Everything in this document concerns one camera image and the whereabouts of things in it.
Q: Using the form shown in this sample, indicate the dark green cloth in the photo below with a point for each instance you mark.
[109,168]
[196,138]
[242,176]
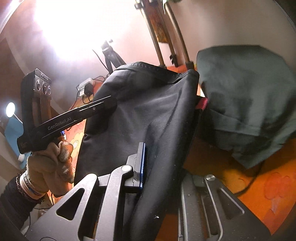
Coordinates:
[242,99]

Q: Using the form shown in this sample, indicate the red cloth piece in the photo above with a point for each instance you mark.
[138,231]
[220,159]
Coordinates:
[201,103]

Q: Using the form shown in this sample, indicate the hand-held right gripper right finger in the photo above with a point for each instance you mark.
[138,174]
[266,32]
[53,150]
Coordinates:
[192,194]

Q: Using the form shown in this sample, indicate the person's left forearm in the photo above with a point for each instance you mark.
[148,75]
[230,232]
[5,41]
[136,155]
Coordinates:
[11,201]

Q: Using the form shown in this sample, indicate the orange floral bedsheet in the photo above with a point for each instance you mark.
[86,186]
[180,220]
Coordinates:
[259,199]

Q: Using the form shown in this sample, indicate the round bright lamp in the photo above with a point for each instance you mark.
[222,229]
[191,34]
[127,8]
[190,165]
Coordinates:
[10,109]

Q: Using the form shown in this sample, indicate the person's left hand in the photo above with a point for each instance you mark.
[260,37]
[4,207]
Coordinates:
[50,166]

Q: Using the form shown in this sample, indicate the black tripod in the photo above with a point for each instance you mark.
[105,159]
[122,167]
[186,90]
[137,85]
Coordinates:
[110,54]

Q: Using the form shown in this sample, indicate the wooden stand frame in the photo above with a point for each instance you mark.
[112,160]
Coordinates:
[159,27]

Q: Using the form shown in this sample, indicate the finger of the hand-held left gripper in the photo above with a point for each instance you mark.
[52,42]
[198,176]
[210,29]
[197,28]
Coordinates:
[101,105]

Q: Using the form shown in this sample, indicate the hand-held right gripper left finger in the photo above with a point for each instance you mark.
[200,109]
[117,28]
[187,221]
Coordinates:
[142,162]

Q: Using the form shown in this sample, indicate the large white socket block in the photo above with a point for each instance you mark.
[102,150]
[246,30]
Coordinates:
[82,86]

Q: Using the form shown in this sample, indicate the black power adapter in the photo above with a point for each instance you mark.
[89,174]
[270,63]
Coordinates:
[89,90]

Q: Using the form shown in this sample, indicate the black pants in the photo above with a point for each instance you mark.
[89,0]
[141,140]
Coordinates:
[143,111]

